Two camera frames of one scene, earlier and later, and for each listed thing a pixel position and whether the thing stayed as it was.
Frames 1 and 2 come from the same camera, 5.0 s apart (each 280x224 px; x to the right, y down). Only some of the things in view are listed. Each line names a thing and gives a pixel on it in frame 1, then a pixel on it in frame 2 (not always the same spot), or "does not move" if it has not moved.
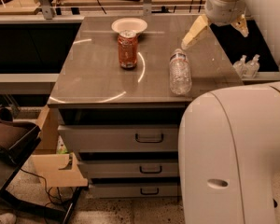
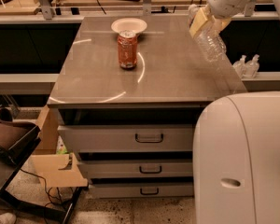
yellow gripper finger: (241, 24) -> (219, 24)
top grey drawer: (122, 137) does not move
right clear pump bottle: (252, 66) does not move
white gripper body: (224, 13) does not move
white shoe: (4, 218) does not move
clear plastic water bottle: (180, 75) -> (210, 40)
